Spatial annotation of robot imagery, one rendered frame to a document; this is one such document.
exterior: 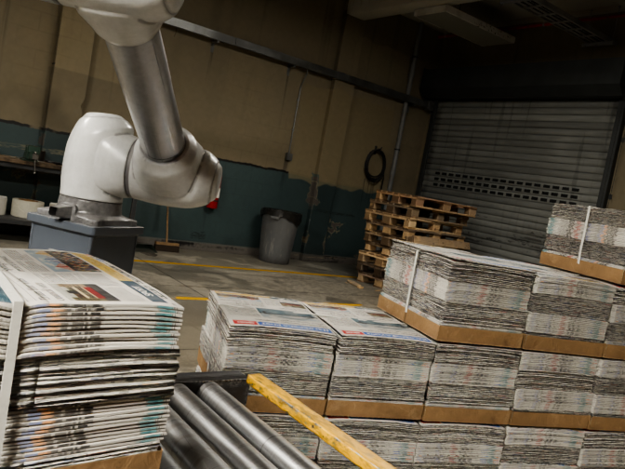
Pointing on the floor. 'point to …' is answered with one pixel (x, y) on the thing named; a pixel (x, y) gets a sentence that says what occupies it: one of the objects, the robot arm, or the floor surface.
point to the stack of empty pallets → (442, 210)
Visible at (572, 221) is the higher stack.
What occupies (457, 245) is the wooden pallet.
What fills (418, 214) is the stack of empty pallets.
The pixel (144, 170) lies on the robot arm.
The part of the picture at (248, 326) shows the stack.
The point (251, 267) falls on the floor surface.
